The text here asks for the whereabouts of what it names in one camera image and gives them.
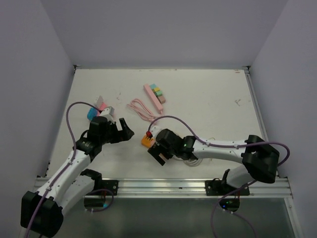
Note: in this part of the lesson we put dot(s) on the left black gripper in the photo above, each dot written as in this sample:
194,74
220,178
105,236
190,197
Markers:
122,135

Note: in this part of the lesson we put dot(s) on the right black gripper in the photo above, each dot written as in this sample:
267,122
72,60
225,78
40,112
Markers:
155,150

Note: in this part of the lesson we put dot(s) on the orange power strip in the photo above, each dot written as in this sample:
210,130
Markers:
147,141

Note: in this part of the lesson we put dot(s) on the pink triangular socket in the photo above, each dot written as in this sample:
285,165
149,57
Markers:
101,107

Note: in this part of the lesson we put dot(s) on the long pink power strip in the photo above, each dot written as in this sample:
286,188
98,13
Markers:
157,105

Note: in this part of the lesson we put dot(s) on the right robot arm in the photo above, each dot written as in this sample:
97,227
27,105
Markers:
234,151

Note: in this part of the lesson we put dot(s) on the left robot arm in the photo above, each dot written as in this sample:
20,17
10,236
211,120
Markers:
43,211

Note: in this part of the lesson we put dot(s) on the blue plug adapter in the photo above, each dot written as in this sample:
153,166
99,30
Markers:
92,113

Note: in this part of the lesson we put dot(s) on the white plug adapter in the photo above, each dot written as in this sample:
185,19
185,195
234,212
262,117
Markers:
99,99

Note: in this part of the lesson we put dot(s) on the brown cube plug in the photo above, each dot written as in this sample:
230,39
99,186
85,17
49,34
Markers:
161,99

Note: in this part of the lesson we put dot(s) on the green cube plug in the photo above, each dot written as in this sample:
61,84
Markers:
158,93

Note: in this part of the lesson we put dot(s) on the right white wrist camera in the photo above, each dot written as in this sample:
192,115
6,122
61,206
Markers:
155,130

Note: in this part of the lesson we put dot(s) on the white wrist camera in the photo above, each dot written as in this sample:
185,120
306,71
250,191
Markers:
108,113
155,130

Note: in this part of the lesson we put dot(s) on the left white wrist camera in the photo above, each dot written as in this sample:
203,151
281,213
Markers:
108,113

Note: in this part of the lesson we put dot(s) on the aluminium front rail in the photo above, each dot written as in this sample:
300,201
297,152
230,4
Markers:
192,188

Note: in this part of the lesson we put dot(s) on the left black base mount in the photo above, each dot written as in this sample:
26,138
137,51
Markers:
103,188

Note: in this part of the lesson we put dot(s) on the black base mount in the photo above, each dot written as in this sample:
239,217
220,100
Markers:
103,188
216,187

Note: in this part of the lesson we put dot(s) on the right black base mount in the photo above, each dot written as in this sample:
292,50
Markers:
216,187

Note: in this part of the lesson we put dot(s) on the right side rail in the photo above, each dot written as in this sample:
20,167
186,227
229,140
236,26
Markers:
256,99

